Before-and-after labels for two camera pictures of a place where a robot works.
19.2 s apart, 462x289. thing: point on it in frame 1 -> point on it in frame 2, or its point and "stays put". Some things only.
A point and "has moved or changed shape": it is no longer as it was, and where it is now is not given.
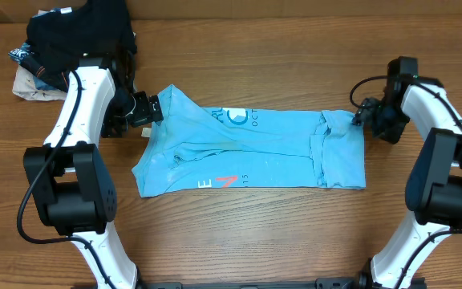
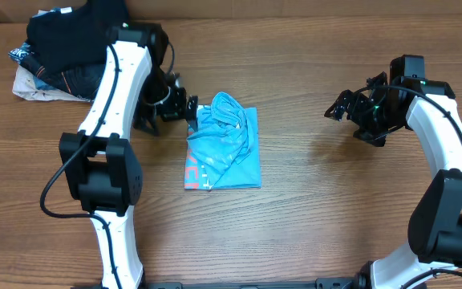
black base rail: (320, 283) stays put
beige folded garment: (25, 86) stays put
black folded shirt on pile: (94, 28) stays put
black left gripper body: (143, 112) -> (161, 100)
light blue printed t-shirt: (202, 148) has moved or changed shape
